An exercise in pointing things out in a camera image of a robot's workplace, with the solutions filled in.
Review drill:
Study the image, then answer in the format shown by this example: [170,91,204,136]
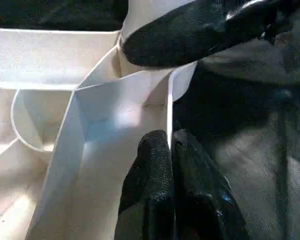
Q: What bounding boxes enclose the white plastic table top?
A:
[0,27,198,240]

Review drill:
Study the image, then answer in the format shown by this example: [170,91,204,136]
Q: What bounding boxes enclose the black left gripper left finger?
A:
[116,129,176,240]

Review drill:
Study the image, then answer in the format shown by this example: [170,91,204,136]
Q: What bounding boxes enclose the black work mat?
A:
[0,0,300,240]

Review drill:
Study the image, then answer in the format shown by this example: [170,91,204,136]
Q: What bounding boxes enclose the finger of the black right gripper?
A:
[121,0,295,69]

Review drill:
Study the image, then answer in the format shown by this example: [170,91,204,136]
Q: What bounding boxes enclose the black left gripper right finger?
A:
[170,127,248,240]

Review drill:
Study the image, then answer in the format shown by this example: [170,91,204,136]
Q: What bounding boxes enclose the white plastic table leg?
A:
[116,0,198,46]

